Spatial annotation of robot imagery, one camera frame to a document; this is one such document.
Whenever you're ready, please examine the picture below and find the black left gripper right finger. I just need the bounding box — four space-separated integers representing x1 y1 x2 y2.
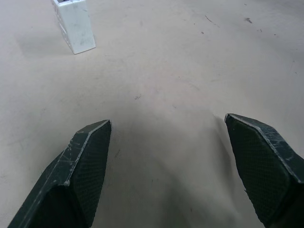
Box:
224 113 304 228

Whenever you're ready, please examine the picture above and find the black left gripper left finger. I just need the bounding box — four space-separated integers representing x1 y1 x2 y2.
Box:
7 119 112 228

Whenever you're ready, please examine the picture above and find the white rectangular box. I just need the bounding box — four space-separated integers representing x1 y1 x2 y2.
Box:
51 0 96 56

